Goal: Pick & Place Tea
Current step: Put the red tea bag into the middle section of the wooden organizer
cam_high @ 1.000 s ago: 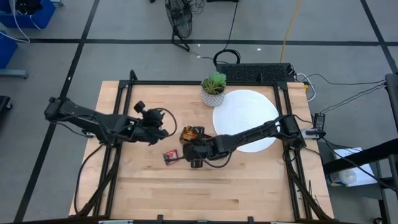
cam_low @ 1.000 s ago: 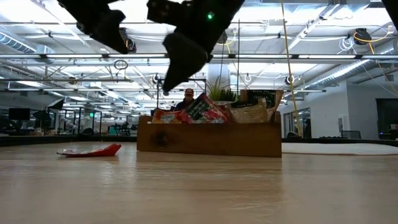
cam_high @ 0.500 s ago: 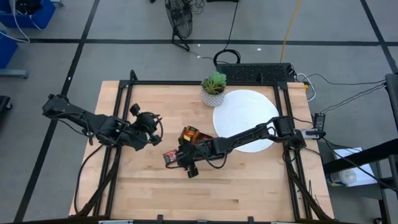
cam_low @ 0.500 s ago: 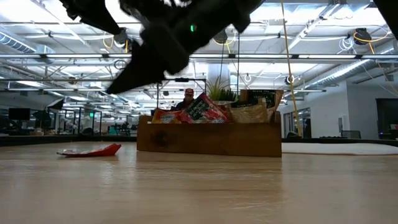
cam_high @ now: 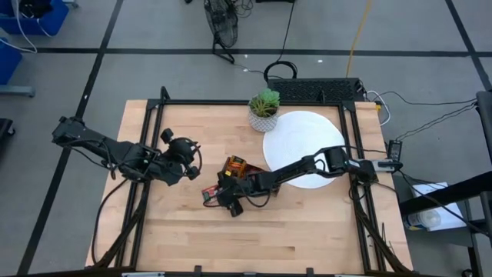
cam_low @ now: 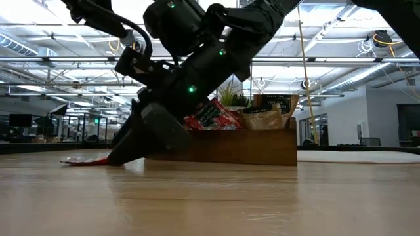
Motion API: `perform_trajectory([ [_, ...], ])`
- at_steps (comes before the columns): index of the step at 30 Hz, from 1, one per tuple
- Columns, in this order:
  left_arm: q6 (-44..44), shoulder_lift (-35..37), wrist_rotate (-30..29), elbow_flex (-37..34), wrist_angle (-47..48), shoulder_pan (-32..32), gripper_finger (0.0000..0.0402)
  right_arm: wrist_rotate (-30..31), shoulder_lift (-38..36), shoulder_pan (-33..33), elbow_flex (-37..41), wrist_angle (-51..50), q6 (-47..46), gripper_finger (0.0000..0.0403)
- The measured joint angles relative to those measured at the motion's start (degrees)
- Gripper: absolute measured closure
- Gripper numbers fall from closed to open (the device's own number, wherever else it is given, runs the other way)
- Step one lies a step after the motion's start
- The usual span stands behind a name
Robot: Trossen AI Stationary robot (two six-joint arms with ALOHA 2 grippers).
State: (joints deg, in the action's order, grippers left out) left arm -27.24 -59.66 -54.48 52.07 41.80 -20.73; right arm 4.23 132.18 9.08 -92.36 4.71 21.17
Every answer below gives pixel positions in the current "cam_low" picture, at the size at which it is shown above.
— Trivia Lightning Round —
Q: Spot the yellow cable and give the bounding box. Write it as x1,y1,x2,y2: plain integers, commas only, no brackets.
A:
297,6,320,144

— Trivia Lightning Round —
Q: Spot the glass office door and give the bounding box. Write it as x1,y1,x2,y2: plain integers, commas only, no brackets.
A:
298,113,329,147

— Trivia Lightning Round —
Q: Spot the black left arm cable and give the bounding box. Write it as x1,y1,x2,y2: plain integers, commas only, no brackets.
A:
108,12,154,58

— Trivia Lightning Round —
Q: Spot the dark background robot workstation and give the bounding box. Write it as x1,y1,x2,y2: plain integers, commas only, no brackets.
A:
49,103,111,144

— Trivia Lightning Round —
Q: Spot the large dark wall display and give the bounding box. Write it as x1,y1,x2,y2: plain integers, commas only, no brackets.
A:
396,104,420,142

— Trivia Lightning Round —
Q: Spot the black ceiling cord reel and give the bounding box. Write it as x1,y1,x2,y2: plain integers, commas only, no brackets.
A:
373,29,393,49
118,29,145,55

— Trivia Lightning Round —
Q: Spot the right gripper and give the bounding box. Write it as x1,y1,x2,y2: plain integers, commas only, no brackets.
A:
106,42,252,167

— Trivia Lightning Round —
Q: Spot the silver ventilation duct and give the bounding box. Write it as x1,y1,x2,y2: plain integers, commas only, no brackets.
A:
323,62,402,96

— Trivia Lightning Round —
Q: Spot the wooden three-compartment tray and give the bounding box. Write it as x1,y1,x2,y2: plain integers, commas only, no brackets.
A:
146,117,299,167

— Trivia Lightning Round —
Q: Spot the black aluminium table frame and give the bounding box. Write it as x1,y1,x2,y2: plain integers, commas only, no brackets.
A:
0,141,420,155

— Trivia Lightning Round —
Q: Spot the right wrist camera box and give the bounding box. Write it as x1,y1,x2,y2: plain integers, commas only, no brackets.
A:
143,0,207,57

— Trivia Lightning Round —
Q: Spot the white round woven placemat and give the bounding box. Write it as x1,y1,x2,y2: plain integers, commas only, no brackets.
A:
297,149,420,165

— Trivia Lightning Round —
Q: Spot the vanilla cinnamon apple tea bag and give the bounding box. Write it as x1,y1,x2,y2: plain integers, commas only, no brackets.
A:
252,94,300,129
238,104,284,130

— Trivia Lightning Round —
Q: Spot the succulent in white patterned pot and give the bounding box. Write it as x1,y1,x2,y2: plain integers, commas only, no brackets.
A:
217,80,253,111

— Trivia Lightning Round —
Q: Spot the grey office chair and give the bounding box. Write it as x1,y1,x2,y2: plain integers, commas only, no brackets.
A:
360,137,382,148

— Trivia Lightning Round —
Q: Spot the black computer monitor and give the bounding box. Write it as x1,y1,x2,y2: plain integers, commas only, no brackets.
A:
9,113,33,128

